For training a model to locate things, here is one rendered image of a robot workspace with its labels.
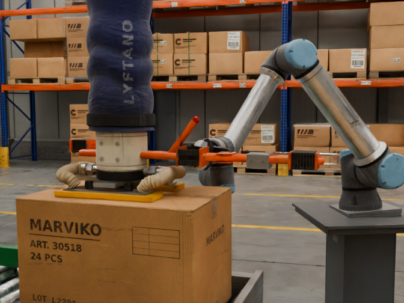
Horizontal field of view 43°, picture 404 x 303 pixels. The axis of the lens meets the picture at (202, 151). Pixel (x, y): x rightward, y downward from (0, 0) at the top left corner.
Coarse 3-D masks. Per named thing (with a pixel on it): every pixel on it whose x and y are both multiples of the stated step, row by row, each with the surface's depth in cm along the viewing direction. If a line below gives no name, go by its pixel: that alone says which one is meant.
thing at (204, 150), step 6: (180, 150) 157; (186, 150) 156; (192, 150) 156; (198, 150) 156; (204, 150) 159; (180, 156) 158; (186, 156) 157; (192, 156) 157; (198, 156) 156; (180, 162) 157; (186, 162) 157; (192, 162) 156; (198, 162) 156; (204, 162) 159
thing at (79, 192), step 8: (88, 184) 162; (128, 184) 157; (56, 192) 161; (64, 192) 160; (72, 192) 159; (80, 192) 159; (88, 192) 158; (96, 192) 158; (104, 192) 158; (112, 192) 157; (120, 192) 156; (128, 192) 155; (136, 192) 155; (144, 192) 155; (152, 192) 158; (160, 192) 158; (120, 200) 154; (128, 200) 154; (136, 200) 153; (144, 200) 152; (152, 200) 152
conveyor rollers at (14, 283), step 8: (0, 272) 217; (8, 272) 211; (16, 272) 214; (0, 280) 204; (8, 280) 209; (16, 280) 202; (0, 288) 193; (8, 288) 196; (16, 288) 200; (8, 296) 185; (16, 296) 187
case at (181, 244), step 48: (48, 192) 169; (192, 192) 168; (48, 240) 158; (96, 240) 152; (144, 240) 147; (192, 240) 142; (48, 288) 159; (96, 288) 154; (144, 288) 148; (192, 288) 143
